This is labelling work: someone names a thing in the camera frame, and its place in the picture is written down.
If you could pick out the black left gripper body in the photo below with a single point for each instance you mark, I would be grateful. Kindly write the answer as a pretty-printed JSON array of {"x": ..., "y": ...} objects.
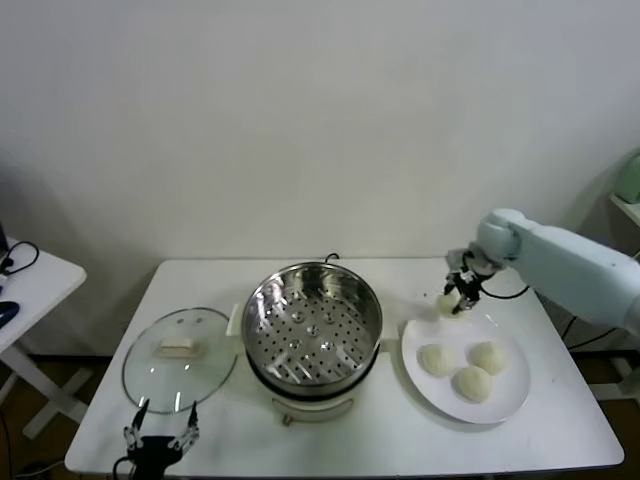
[{"x": 152, "y": 447}]

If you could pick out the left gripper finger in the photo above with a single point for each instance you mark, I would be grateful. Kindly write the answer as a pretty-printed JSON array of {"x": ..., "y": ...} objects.
[
  {"x": 191, "y": 430},
  {"x": 132, "y": 435}
]

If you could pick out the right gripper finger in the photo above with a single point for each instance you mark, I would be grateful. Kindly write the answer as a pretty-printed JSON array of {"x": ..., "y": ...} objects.
[
  {"x": 449, "y": 290},
  {"x": 469, "y": 304}
]

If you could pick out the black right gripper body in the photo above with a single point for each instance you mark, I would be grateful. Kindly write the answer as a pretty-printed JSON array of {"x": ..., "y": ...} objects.
[{"x": 467, "y": 285}]

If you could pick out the white steamed baozi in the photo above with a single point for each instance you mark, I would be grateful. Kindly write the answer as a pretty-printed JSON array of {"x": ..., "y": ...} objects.
[
  {"x": 472, "y": 384},
  {"x": 447, "y": 306},
  {"x": 437, "y": 360},
  {"x": 489, "y": 357}
]

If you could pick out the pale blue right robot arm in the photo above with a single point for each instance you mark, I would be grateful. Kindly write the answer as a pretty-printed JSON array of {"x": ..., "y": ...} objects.
[{"x": 565, "y": 265}]

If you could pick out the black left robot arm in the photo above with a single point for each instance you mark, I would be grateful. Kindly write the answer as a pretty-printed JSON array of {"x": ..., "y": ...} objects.
[{"x": 147, "y": 472}]

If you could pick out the perforated steel steamer basket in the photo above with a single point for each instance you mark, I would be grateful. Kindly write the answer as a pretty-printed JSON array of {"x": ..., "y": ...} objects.
[{"x": 312, "y": 325}]

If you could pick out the round glass pot lid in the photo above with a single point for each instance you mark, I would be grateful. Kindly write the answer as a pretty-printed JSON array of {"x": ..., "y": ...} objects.
[{"x": 180, "y": 370}]

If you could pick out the large white plate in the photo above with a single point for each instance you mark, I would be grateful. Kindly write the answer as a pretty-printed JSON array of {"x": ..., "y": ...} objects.
[{"x": 465, "y": 410}]

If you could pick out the cream electric cooking pot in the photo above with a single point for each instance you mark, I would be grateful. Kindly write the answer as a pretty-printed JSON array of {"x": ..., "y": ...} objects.
[{"x": 312, "y": 407}]

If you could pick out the white side table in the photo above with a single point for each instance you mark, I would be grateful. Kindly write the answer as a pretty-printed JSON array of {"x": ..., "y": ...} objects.
[{"x": 35, "y": 295}]

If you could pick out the white shelf board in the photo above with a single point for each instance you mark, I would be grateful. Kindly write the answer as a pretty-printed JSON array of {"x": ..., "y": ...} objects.
[{"x": 627, "y": 205}]

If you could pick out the white stand foot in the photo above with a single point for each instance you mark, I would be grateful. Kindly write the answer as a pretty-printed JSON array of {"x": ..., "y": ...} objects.
[{"x": 627, "y": 387}]

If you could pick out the pale green appliance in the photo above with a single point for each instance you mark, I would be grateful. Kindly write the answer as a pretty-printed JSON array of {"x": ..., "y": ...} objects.
[{"x": 629, "y": 180}]

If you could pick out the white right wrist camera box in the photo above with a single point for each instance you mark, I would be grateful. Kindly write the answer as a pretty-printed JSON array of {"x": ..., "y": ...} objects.
[{"x": 456, "y": 260}]

